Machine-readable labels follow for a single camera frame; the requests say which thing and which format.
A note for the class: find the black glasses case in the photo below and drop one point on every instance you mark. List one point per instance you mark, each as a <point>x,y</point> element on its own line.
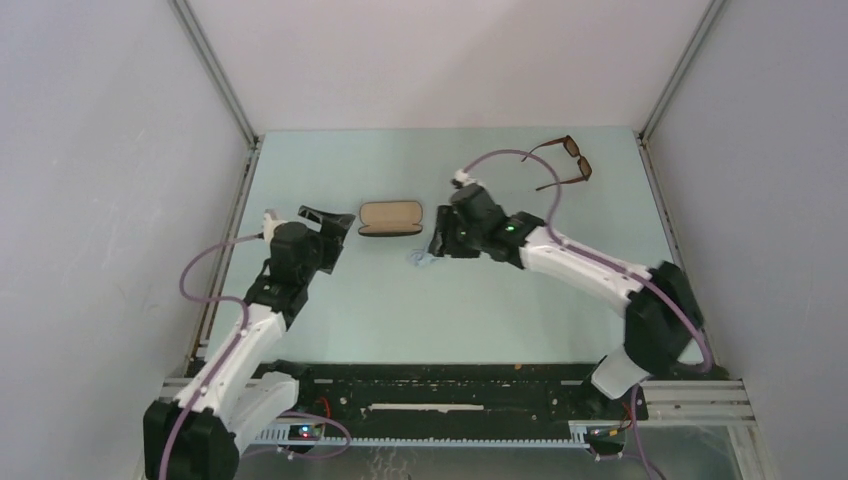
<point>391,218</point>

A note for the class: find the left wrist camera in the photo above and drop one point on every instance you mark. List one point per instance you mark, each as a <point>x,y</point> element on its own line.
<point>270,222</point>

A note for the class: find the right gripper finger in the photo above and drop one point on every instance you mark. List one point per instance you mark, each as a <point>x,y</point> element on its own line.
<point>443,241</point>
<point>460,245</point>

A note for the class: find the light blue cleaning cloth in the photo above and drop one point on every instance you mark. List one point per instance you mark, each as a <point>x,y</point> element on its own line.
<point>421,258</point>

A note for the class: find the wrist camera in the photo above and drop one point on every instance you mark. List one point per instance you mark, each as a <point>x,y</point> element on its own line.
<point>461,179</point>
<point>270,222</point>

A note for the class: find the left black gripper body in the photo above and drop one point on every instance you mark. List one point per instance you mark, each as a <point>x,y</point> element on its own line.
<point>309,268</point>

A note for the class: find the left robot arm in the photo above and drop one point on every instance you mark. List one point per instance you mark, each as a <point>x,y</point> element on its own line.
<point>202,432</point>

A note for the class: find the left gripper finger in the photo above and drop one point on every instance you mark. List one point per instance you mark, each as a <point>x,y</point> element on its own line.
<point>331,223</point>
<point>327,250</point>

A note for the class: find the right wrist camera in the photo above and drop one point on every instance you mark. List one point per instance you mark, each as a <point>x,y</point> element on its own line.
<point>461,179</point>

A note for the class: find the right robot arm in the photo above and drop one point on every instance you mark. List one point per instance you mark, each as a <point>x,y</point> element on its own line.
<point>657,305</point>

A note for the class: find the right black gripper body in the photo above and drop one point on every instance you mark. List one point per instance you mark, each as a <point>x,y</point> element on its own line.
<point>470,233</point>

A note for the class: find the brown sunglasses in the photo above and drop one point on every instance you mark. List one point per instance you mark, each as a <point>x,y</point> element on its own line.
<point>565,156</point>

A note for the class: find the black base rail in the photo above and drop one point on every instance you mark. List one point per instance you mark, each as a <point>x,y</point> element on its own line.
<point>455,402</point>

